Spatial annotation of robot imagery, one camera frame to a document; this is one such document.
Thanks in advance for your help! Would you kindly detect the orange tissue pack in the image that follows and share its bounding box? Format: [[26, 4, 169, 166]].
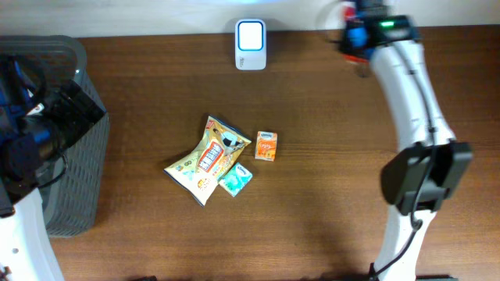
[[255, 131, 277, 162]]

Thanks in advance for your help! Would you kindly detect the teal tissue pack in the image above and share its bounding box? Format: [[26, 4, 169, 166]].
[[219, 162, 253, 197]]

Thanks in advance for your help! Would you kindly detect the cream blue snack bag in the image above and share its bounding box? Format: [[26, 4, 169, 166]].
[[164, 116, 252, 206]]

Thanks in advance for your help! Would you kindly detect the red candy bag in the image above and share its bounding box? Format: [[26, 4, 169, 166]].
[[339, 1, 368, 63]]

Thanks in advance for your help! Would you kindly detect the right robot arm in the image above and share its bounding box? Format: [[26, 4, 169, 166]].
[[338, 1, 473, 281]]

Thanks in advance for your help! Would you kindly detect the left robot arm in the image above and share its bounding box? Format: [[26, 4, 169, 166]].
[[1, 55, 105, 280]]

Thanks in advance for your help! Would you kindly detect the grey plastic mesh basket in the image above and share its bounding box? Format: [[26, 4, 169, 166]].
[[1, 35, 110, 237]]

